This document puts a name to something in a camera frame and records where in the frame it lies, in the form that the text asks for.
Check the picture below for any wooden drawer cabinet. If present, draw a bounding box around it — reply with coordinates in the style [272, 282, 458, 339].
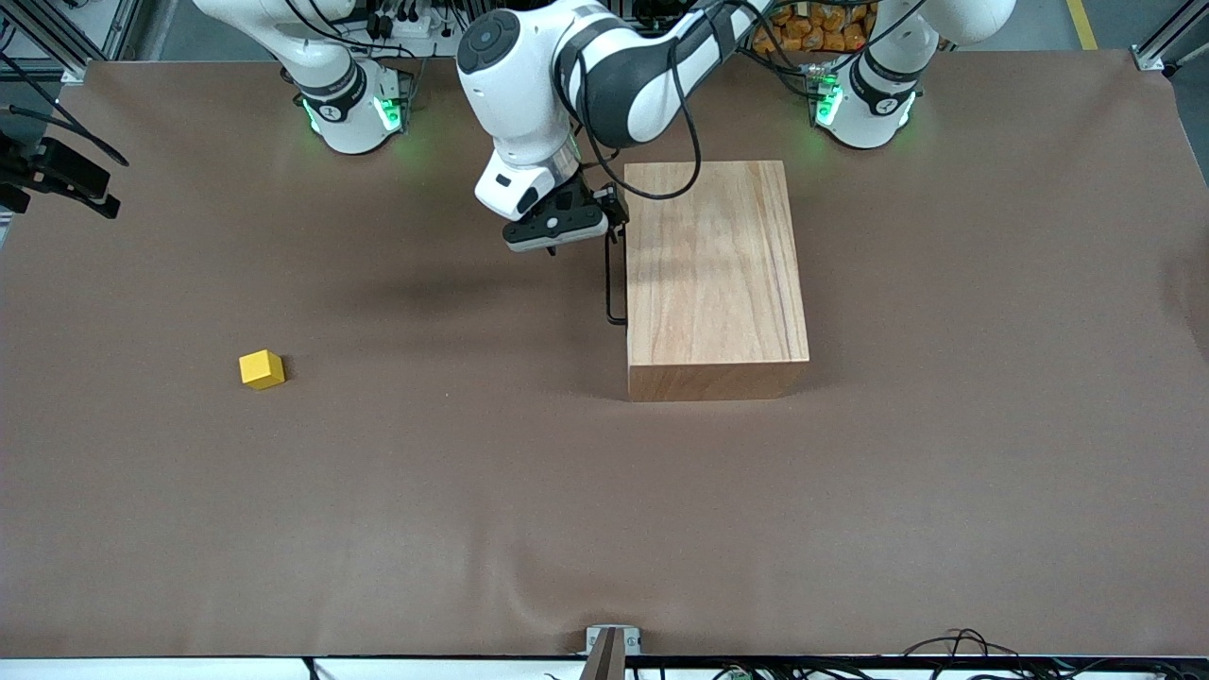
[623, 160, 810, 403]

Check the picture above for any power strip with black plugs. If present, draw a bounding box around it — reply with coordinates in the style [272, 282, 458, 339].
[364, 0, 445, 41]

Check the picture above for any orange bag heap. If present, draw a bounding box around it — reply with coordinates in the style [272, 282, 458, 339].
[770, 0, 879, 55]

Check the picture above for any brown camera post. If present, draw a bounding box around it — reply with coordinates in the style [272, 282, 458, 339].
[580, 631, 626, 680]

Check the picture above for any wooden drawer with black handle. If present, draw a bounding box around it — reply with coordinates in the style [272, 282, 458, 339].
[604, 231, 630, 329]

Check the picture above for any aluminium frame profile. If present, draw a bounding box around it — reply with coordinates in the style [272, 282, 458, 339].
[1133, 0, 1209, 73]
[0, 0, 91, 84]

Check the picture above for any yellow wooden cube block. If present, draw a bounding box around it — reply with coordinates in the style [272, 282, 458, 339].
[239, 349, 286, 391]

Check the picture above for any black cable bundle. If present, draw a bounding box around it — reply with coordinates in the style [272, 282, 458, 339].
[902, 627, 1209, 680]

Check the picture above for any brown paper table cover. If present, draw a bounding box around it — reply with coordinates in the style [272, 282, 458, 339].
[0, 49, 1209, 659]

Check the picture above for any metal clamp bracket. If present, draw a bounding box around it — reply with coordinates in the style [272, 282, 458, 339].
[586, 625, 643, 657]

